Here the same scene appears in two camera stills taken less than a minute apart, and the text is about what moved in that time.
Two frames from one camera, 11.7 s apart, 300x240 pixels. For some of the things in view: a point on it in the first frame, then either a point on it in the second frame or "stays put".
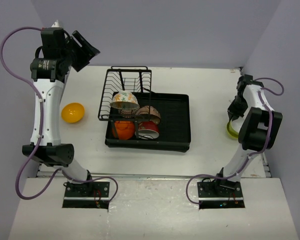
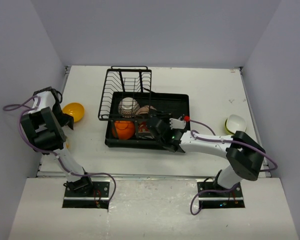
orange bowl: x=125 y=129 stays put
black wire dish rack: x=126 y=96 stays put
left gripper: x=87 y=51 -> x=67 y=120
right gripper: x=234 y=114 -> x=166 y=119
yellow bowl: x=72 y=113 stays put
